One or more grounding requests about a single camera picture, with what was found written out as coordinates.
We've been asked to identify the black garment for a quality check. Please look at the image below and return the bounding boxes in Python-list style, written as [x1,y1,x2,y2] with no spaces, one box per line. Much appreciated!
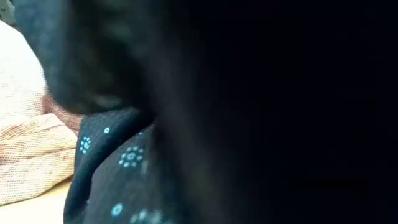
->
[14,0,398,224]

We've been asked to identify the navy cloth with blue dots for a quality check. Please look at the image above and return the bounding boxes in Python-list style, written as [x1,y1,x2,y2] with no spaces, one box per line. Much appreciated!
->
[63,107,175,224]

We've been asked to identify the pink white woven shirt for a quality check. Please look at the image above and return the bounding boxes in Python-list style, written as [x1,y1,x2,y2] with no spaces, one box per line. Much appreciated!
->
[0,20,85,206]

